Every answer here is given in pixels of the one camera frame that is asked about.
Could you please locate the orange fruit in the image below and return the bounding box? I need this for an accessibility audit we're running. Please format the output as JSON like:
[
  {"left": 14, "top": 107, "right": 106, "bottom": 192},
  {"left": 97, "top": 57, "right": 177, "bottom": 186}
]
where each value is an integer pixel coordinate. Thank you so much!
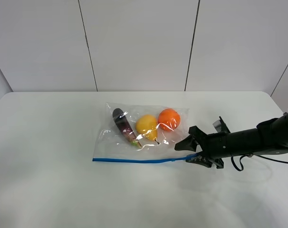
[{"left": 158, "top": 108, "right": 181, "bottom": 132}]

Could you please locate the yellow pear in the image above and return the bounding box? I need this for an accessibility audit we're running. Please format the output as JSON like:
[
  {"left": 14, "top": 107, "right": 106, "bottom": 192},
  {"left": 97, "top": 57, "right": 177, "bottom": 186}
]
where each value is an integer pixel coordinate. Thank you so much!
[{"left": 135, "top": 114, "right": 160, "bottom": 145}]

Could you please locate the purple eggplant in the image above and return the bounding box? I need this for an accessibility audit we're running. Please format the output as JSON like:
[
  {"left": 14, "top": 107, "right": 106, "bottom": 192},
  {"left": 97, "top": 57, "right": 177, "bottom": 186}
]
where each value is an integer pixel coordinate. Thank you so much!
[{"left": 112, "top": 108, "right": 142, "bottom": 149}]

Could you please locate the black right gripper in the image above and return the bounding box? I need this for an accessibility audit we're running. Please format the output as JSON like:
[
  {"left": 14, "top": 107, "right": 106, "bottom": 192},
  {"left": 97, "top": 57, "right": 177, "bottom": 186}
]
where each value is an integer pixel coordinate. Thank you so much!
[{"left": 174, "top": 126, "right": 230, "bottom": 169}]

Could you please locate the clear zip bag blue zipper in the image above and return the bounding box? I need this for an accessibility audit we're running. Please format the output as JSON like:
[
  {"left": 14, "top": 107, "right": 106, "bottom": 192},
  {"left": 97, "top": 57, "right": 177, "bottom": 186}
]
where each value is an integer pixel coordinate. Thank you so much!
[{"left": 92, "top": 102, "right": 192, "bottom": 163}]

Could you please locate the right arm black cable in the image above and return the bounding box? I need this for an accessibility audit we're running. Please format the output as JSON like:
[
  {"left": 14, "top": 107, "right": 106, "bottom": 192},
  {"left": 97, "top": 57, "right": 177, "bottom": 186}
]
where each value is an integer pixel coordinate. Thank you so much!
[{"left": 230, "top": 154, "right": 288, "bottom": 171}]

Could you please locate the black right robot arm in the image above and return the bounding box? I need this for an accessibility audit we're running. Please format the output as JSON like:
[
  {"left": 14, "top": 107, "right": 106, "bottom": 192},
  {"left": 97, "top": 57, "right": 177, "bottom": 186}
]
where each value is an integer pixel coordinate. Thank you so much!
[{"left": 174, "top": 112, "right": 288, "bottom": 171}]

